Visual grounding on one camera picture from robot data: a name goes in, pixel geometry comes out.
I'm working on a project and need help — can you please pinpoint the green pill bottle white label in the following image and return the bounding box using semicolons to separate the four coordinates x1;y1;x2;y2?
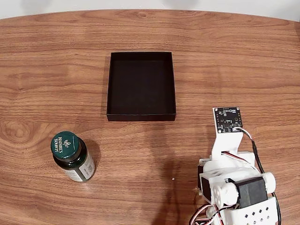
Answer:
50;131;96;183

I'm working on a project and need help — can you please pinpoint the black open cardboard box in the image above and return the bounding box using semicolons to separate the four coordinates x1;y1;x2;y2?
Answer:
106;52;177;122

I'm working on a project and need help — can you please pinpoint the red white black servo cable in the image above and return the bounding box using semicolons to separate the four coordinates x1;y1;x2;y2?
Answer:
221;151;246;164
189;203;226;225

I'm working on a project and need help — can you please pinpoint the black camera board white mount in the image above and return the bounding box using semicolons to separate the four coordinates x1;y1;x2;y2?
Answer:
212;106;245;163

